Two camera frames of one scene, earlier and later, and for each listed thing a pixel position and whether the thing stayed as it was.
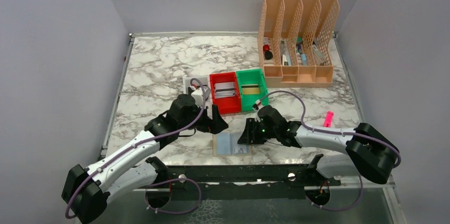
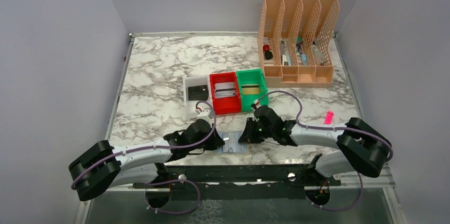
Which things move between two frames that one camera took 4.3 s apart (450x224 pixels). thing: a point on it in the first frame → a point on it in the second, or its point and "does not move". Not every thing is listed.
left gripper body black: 210,120 → 218,140
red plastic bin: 228,104 does not move
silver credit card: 224,89 does not move
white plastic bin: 205,80 does not move
